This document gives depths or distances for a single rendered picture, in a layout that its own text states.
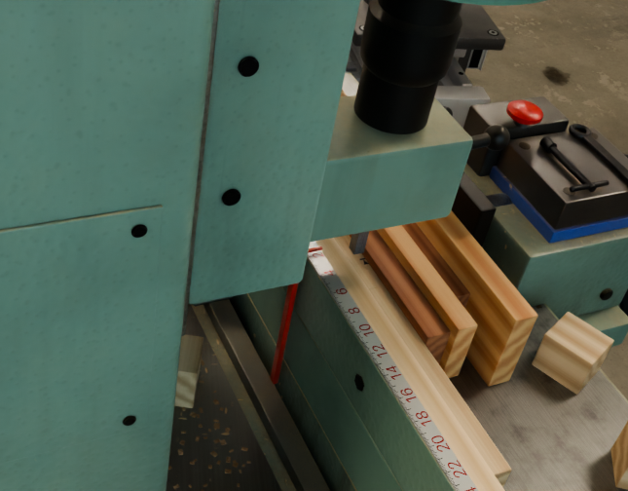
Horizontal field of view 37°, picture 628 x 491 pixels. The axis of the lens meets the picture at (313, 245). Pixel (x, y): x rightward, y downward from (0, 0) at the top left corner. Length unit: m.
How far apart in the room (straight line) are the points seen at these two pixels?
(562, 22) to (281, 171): 3.02
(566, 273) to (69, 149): 0.48
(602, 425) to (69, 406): 0.39
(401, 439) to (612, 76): 2.72
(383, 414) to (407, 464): 0.04
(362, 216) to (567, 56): 2.68
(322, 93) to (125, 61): 0.14
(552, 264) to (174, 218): 0.39
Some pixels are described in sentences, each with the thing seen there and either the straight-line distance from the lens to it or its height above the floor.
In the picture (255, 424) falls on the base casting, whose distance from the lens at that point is 0.78.
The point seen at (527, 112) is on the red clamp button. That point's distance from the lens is 0.80.
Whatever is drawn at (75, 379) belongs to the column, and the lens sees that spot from 0.53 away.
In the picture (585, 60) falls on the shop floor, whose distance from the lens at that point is 3.32.
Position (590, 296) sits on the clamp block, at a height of 0.89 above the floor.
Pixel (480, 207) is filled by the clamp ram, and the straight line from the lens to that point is 0.72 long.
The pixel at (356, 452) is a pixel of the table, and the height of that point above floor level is 0.87.
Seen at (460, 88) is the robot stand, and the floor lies 0.77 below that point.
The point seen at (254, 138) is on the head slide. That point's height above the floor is 1.12.
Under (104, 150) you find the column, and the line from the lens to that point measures 0.44.
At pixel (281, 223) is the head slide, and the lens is 0.56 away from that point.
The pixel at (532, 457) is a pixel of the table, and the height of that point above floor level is 0.90.
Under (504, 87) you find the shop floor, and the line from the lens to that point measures 3.01.
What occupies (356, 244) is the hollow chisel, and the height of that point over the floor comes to 0.96.
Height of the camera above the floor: 1.41
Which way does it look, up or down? 40 degrees down
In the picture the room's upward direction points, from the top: 12 degrees clockwise
